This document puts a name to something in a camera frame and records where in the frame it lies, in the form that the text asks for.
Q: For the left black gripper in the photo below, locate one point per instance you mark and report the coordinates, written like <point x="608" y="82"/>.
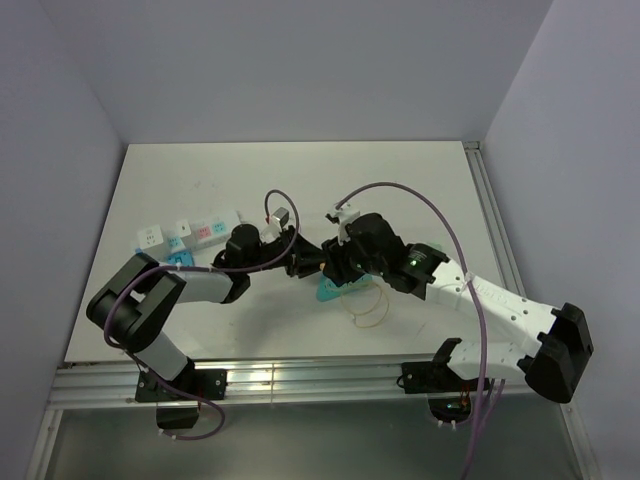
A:
<point x="304" y="261"/>

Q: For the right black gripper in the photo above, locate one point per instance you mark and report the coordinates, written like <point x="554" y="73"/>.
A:
<point x="335" y="253"/>

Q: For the teal triangular socket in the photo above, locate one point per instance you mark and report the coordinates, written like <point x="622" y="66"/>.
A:
<point x="327" y="290"/>

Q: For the blue plug adapter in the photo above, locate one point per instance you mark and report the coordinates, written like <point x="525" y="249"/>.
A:
<point x="183" y="258"/>

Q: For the white colourful power strip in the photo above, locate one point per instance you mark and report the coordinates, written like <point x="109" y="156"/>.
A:
<point x="207" y="232"/>

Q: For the white cube socket adapter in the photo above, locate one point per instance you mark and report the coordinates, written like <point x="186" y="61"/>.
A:
<point x="152" y="241"/>

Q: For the white charger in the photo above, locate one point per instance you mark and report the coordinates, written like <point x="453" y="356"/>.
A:
<point x="185" y="232"/>

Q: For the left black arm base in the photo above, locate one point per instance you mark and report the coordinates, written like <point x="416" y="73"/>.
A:
<point x="178" y="408"/>

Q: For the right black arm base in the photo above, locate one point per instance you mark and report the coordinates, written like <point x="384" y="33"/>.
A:
<point x="453" y="403"/>

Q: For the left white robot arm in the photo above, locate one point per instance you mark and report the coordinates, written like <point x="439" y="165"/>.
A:
<point x="134" y="305"/>

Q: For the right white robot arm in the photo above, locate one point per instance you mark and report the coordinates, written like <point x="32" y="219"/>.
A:
<point x="546" y="347"/>

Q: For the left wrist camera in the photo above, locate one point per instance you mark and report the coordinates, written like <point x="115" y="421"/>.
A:
<point x="276" y="223"/>

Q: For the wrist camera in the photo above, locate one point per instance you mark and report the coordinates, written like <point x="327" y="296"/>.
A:
<point x="276" y="223"/>
<point x="341" y="216"/>

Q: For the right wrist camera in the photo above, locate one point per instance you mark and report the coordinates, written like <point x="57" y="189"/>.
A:
<point x="341" y="216"/>

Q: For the aluminium front rail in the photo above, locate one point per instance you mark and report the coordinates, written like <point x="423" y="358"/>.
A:
<point x="327" y="379"/>

